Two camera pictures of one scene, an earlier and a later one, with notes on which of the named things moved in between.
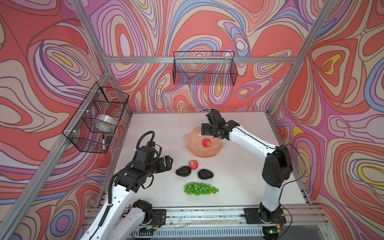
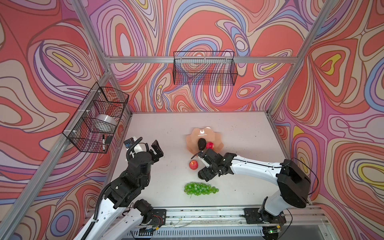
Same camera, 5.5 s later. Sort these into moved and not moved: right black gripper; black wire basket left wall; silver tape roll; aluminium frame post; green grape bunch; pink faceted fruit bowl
Moved: right black gripper
Not moved: green grape bunch; aluminium frame post; pink faceted fruit bowl; silver tape roll; black wire basket left wall
